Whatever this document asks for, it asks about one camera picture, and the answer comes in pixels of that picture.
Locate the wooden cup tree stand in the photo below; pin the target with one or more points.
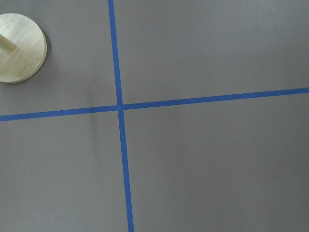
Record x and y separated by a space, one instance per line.
23 48

